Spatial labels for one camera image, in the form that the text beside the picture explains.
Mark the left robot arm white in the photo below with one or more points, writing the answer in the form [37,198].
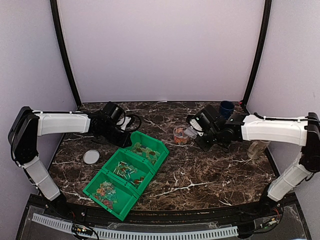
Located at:
[31,127]

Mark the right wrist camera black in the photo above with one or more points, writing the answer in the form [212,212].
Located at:
[206,119]

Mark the dark blue mug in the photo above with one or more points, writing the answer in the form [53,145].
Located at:
[226,108]

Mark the silver metal scoop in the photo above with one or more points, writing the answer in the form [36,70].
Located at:
[190,132]

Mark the beige ceramic mug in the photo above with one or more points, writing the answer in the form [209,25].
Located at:
[257,148]

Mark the white round lid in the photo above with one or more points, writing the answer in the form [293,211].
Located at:
[91,157]

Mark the red-orange gummy candies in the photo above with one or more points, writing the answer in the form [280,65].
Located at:
[106,194]

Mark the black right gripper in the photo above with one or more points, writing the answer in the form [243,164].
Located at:
[205,146]

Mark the white slotted cable duct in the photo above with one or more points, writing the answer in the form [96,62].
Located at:
[133,232]

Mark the lollipop candies pile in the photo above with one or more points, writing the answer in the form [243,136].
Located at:
[129,173]

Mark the black front rail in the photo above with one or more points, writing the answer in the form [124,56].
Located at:
[238,214]

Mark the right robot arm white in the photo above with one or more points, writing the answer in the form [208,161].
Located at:
[294,145]

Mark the green three-compartment candy bin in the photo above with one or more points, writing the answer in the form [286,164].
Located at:
[127,194]

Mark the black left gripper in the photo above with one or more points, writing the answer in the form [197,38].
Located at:
[122,142]

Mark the yellow-green gummy candies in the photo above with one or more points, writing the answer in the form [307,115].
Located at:
[146,152]

